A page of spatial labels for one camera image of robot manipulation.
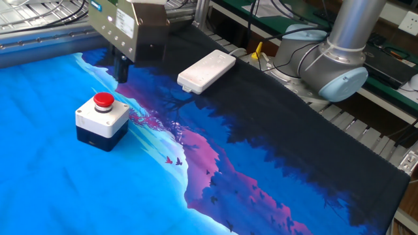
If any silver Schunk gripper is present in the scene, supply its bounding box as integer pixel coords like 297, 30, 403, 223
88, 0, 170, 84

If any red push button box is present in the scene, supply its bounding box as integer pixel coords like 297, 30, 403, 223
74, 91, 131, 153

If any white power strip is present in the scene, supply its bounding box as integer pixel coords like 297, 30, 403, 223
176, 49, 237, 95

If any blue mountain print cloth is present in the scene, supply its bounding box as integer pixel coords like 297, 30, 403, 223
0, 24, 411, 235

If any yellow plastic clip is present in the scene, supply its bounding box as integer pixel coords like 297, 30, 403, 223
250, 41, 264, 61

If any white paper sheet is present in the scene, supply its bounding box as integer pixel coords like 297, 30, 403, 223
251, 0, 295, 20

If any silver robot mounting plate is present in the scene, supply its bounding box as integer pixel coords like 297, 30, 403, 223
241, 52, 331, 105

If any black flat device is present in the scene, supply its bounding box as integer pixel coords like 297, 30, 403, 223
364, 42, 418, 91

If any silver aluminium upright post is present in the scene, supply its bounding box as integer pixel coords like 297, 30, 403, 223
191, 0, 212, 29

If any white power cable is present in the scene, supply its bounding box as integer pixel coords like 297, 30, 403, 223
228, 47, 248, 57

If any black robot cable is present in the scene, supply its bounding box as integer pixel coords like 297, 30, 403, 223
246, 0, 330, 73

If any white cable tie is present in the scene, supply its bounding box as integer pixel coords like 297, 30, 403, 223
303, 37, 366, 69

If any white wall socket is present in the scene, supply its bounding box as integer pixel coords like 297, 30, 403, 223
398, 10, 418, 37

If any silver corner bracket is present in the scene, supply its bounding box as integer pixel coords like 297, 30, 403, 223
397, 149, 418, 176

